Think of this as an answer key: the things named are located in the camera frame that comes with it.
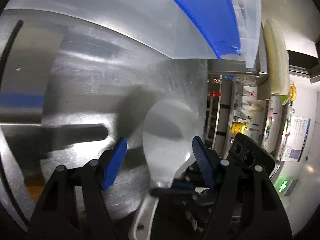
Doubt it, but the white ladle spoon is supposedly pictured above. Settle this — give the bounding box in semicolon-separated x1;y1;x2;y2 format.
127;99;201;240

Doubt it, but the clear plastic storage box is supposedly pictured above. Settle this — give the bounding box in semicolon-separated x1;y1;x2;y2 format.
6;0;261;68

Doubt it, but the wooden handled metal spatula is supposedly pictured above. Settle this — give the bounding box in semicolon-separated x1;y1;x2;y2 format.
1;123;108;154

